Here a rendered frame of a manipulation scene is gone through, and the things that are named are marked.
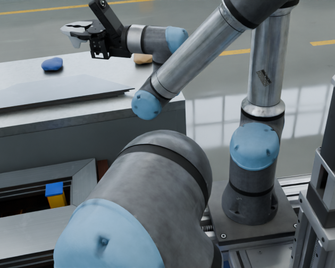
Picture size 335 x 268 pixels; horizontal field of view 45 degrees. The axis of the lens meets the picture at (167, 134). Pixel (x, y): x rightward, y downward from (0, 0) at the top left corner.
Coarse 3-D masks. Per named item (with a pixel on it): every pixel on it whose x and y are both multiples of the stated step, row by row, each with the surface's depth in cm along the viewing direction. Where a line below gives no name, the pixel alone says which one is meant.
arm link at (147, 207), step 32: (128, 160) 41; (160, 160) 41; (96, 192) 39; (128, 192) 37; (160, 192) 38; (192, 192) 41; (96, 224) 34; (128, 224) 34; (160, 224) 36; (192, 224) 39; (64, 256) 35; (96, 256) 33; (128, 256) 32; (160, 256) 34; (192, 256) 37
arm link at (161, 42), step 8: (144, 32) 104; (152, 32) 103; (160, 32) 103; (168, 32) 102; (176, 32) 102; (184, 32) 103; (144, 40) 104; (152, 40) 103; (160, 40) 102; (168, 40) 102; (176, 40) 101; (184, 40) 103; (144, 48) 105; (152, 48) 104; (160, 48) 103; (168, 48) 103; (176, 48) 102; (152, 56) 108; (160, 56) 105; (168, 56) 104
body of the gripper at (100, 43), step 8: (96, 24) 110; (88, 32) 108; (96, 32) 107; (104, 32) 107; (96, 40) 108; (104, 40) 108; (112, 40) 109; (120, 40) 110; (96, 48) 112; (104, 48) 109; (112, 48) 111; (120, 48) 110; (104, 56) 111; (112, 56) 113; (120, 56) 112; (128, 56) 111
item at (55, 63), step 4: (48, 60) 188; (52, 60) 187; (56, 60) 187; (60, 60) 188; (44, 64) 184; (48, 64) 184; (52, 64) 184; (56, 64) 184; (60, 64) 185; (44, 68) 183; (48, 68) 183; (52, 68) 182; (56, 68) 183
